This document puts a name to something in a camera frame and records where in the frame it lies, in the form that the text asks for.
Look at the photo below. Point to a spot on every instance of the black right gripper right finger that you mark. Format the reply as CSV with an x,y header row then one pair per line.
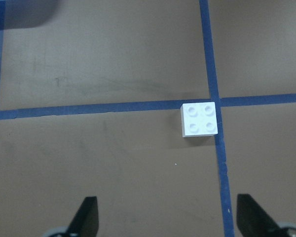
x,y
252,219

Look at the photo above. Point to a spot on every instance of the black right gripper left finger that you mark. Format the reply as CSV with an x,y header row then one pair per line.
x,y
86,221

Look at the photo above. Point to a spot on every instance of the white building block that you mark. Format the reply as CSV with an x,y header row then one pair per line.
x,y
199,119

